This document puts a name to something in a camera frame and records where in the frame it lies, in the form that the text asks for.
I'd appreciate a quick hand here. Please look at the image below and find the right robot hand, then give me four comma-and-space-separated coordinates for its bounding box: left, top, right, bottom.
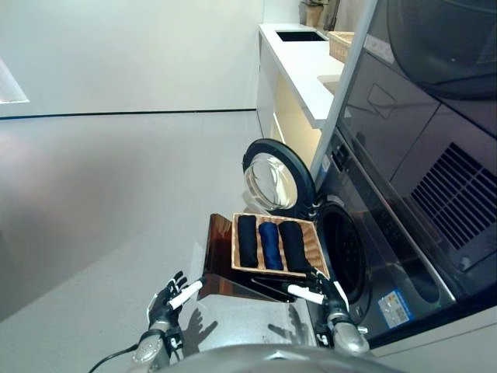
286, 266, 350, 316

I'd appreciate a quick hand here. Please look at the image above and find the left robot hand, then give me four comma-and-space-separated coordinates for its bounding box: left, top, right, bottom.
146, 270, 206, 324

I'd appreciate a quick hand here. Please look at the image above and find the grey front-load washing machine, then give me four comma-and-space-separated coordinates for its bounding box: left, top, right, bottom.
304, 130, 457, 349

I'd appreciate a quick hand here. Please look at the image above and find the round washing machine door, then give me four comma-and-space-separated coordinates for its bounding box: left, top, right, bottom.
242, 138, 316, 214

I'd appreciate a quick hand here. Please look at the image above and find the long black rolled garment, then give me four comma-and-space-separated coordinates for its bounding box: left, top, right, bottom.
278, 221, 313, 272

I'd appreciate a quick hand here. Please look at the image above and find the dark brown glossy stool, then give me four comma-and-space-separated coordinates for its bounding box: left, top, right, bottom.
196, 213, 311, 305

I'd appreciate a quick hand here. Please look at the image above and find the wicker laundry basket tray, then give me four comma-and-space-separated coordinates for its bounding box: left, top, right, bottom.
231, 211, 331, 280

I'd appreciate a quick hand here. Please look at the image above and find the blue rolled garment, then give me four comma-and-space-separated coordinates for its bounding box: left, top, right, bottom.
259, 221, 284, 270

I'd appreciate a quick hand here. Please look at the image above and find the energy label sticker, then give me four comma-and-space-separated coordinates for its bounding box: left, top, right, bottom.
378, 288, 415, 326

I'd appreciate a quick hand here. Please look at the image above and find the silver robot torso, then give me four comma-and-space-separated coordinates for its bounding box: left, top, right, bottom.
153, 343, 401, 373

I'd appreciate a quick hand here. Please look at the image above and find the white vertical cabinet panel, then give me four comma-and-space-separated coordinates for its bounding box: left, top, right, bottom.
309, 0, 380, 182

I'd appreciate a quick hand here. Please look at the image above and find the white counter cabinet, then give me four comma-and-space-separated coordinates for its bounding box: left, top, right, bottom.
255, 23, 355, 164

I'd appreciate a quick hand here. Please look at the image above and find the wicker basket on counter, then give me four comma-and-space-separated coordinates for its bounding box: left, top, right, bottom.
326, 30, 355, 63

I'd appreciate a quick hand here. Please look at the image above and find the black recessed sink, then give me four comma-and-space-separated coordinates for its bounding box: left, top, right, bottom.
275, 30, 329, 43

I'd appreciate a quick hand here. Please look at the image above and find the potted plant vase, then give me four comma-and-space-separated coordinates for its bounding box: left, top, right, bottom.
301, 0, 325, 28

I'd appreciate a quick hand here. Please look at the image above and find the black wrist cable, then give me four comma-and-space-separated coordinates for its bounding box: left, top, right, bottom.
88, 343, 139, 373

